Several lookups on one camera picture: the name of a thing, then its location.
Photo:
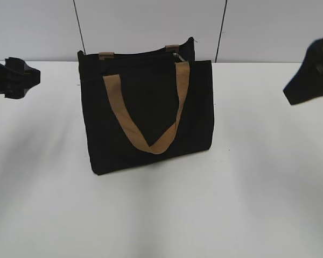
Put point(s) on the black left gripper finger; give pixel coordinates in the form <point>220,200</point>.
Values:
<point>21,67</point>
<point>18,90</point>

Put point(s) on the silver zipper pull with ring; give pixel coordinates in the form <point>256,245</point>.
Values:
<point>178,58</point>

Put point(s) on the black canvas tote bag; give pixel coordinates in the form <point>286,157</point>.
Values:
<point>143,108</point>

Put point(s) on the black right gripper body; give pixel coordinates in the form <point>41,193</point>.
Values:
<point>307,83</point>

